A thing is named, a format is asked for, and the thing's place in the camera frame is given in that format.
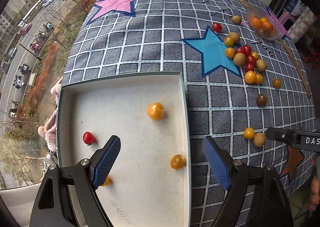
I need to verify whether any pink fluffy slipper near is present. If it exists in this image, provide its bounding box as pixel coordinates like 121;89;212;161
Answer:
38;110;57;152

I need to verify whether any white sofa cushion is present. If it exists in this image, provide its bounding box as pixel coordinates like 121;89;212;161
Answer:
1;183;41;226

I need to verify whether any brown longan near edge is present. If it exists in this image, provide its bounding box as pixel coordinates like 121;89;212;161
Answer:
253;132;266;147

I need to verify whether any yellow cherry tomato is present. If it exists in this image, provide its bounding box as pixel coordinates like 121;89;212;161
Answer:
147;103;164;120

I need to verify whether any red tomato bottom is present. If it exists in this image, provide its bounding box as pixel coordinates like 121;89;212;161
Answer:
82;132;95;146

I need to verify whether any grey sneaker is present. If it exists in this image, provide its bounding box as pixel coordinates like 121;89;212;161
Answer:
44;151;58;169

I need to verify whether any orange fruit in bowl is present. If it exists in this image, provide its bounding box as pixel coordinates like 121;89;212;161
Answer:
249;16;263;30

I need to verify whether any grey checked star tablecloth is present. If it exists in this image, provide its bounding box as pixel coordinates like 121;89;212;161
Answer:
62;0;318;226

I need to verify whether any pink fluffy slipper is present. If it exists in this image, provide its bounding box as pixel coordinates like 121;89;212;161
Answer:
38;110;57;152
50;77;63;104

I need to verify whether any yellow tomato near edge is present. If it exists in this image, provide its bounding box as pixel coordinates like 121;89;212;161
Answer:
243;127;255;140

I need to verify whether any white shallow box tray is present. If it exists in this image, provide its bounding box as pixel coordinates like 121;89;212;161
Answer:
57;72;191;226

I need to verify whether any yellow tomato bottom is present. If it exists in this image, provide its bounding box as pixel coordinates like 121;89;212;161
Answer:
170;154;186;170

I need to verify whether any pink fluffy slipper far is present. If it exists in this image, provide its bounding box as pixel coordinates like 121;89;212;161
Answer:
50;77;63;104

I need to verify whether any dark yellow tomato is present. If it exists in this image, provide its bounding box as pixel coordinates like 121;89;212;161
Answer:
256;94;268;106

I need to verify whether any glass bowl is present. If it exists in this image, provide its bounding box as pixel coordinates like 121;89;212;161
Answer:
246;5;279;40

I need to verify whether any large brown longan centre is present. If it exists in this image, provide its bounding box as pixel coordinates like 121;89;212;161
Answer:
233;52;246;67

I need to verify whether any red cherry tomato isolated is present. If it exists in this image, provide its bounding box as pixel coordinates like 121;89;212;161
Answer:
212;22;222;33

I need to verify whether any brown longan isolated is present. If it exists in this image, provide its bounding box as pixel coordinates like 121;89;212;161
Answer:
232;15;242;25

